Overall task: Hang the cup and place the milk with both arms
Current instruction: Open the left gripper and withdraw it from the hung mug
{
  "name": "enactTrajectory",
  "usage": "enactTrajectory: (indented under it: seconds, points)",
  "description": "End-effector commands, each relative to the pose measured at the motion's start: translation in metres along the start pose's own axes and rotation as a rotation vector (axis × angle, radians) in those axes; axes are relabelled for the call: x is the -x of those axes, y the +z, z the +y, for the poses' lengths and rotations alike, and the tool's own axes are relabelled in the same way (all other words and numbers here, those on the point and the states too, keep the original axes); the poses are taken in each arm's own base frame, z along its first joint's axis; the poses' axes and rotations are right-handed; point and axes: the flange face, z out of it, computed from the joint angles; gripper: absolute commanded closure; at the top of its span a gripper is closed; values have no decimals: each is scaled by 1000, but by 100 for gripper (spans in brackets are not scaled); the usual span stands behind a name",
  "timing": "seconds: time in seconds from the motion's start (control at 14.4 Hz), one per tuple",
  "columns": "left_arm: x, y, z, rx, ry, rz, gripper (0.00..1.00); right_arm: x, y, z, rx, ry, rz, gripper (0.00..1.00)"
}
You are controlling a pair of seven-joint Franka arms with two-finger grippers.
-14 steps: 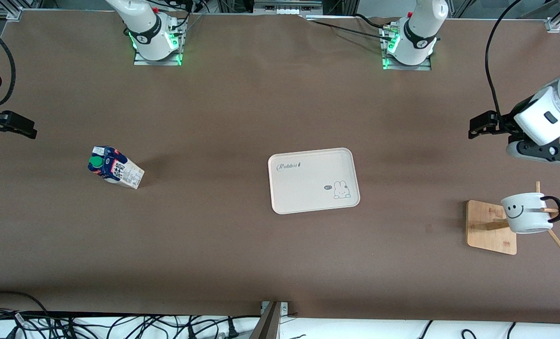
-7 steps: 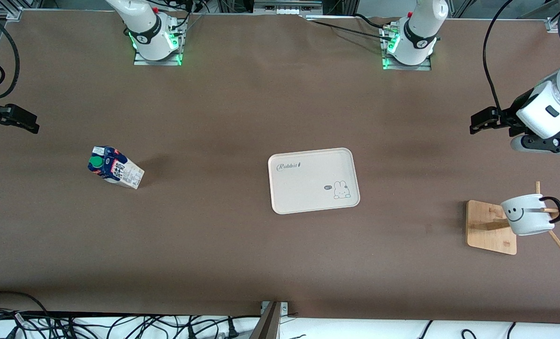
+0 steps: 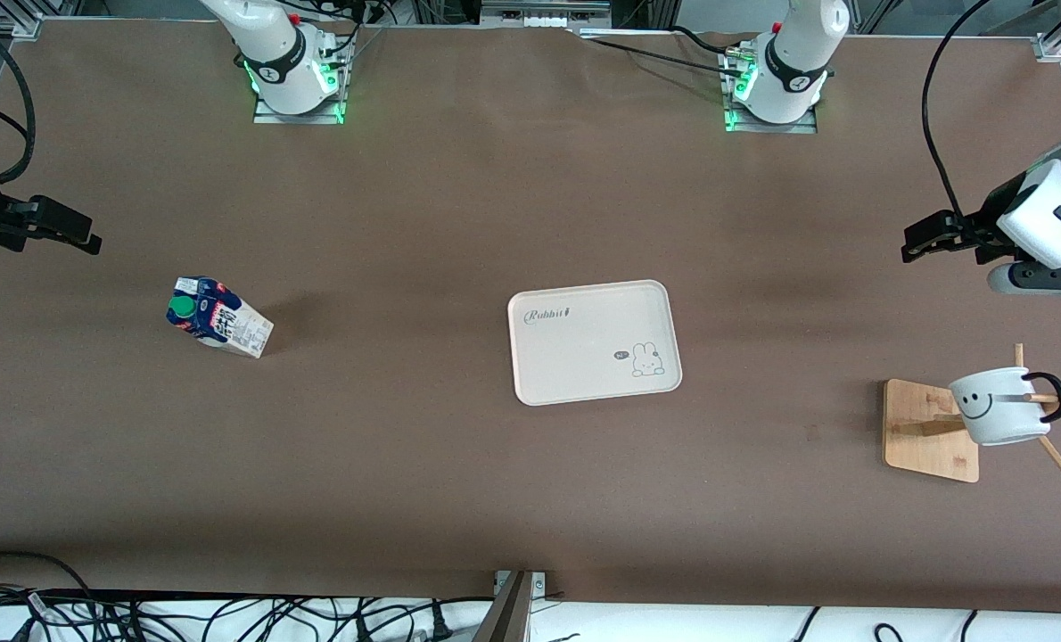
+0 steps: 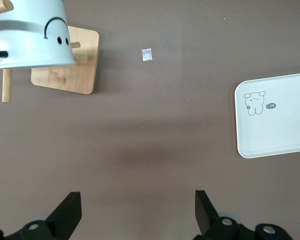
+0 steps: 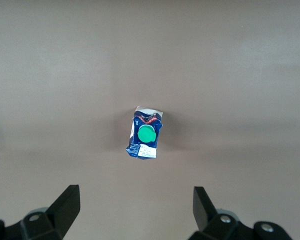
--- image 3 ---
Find beige rabbit print tray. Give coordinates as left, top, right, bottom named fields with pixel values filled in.
left=506, top=279, right=684, bottom=407

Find tangled black floor cables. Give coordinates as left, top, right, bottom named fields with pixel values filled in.
left=94, top=596, right=496, bottom=642

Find black looped floor cable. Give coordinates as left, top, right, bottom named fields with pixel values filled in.
left=0, top=550, right=96, bottom=642

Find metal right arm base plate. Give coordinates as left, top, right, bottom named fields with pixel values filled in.
left=252, top=36, right=347, bottom=126

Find wooden cup rack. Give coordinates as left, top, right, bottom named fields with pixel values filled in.
left=883, top=343, right=1061, bottom=484

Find blue white milk carton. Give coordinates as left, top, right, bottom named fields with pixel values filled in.
left=167, top=276, right=276, bottom=360

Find aluminium frame profile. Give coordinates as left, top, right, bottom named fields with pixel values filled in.
left=1033, top=0, right=1061, bottom=63
left=0, top=0, right=45, bottom=42

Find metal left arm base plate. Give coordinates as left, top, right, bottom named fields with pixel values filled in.
left=722, top=45, right=819, bottom=135

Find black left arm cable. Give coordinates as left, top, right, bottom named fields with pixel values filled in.
left=921, top=0, right=995, bottom=224

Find grey metal camera post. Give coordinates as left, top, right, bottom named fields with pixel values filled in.
left=473, top=571, right=547, bottom=642

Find grey metal rail device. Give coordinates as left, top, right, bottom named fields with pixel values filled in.
left=481, top=0, right=613, bottom=33

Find black table power cable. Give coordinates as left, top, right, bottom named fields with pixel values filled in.
left=581, top=37, right=750, bottom=79
left=669, top=25, right=747, bottom=56

